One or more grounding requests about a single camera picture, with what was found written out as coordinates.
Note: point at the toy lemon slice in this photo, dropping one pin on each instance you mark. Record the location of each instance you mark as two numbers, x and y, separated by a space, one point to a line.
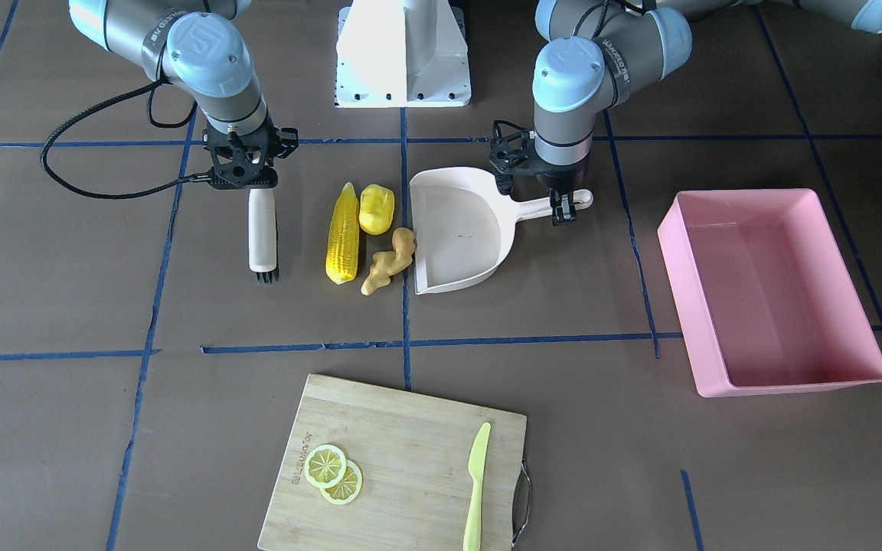
347 488
325 466

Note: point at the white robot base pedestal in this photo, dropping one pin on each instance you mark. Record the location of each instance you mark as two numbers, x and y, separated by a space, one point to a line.
402 54

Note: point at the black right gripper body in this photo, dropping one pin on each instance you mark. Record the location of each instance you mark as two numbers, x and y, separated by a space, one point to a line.
285 141

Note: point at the white brush with black bristles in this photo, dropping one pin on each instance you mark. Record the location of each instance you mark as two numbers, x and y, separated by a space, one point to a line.
263 236

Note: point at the rear toy lemon slice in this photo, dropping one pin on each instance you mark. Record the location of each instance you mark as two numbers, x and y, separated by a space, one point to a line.
347 488

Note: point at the front toy lemon slice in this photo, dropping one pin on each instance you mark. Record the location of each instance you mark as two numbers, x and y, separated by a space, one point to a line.
325 466

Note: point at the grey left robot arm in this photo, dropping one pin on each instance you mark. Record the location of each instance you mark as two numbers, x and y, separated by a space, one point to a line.
597 53

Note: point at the light green plastic knife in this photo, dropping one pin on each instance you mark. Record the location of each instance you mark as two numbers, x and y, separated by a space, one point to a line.
471 539

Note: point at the pink plastic bin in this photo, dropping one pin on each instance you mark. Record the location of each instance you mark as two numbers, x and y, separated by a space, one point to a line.
763 295

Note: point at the yellow toy corn cob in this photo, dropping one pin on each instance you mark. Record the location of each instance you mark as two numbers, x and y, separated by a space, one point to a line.
341 262

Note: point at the beige plastic dustpan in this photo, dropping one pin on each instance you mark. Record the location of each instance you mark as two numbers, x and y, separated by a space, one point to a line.
464 227

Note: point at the tan toy ginger root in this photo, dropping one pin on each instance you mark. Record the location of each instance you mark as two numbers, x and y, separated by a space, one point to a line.
388 263

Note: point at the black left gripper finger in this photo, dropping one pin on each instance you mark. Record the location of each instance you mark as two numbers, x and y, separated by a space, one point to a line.
568 208
557 206

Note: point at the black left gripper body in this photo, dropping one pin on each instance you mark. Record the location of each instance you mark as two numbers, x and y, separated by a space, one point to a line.
558 177

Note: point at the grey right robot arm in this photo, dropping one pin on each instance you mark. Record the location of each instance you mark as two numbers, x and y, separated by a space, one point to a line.
195 46

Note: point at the yellow toy pepper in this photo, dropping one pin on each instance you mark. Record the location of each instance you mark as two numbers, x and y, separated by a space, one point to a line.
377 205

